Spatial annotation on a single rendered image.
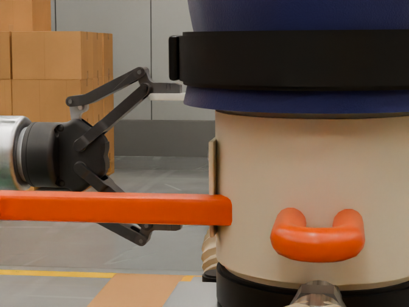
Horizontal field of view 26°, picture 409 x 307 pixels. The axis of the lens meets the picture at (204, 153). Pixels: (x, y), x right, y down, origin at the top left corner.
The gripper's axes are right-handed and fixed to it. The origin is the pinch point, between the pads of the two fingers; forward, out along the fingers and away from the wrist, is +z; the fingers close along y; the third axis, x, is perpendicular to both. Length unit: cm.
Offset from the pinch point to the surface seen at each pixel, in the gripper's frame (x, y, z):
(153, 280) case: 5.7, 12.8, -4.6
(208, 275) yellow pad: 20.9, 8.1, 3.8
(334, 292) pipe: 39.1, 4.1, 15.0
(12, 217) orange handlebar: 32.3, 1.0, -10.0
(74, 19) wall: -884, -46, -287
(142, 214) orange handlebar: 32.4, 0.4, 0.4
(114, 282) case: 7.0, 12.8, -8.6
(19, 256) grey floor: -384, 107, -168
